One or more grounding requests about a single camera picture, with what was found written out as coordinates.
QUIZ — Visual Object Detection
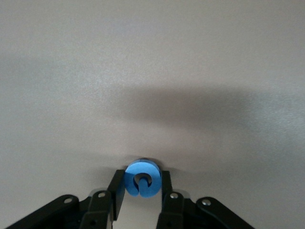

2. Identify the blue foam letter G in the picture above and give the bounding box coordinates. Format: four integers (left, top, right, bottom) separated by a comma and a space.
124, 157, 162, 199

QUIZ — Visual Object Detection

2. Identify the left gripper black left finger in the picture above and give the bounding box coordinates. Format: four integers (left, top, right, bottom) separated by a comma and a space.
3, 169, 126, 229

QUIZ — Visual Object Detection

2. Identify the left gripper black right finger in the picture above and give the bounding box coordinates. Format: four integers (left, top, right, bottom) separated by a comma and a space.
156, 170, 254, 229

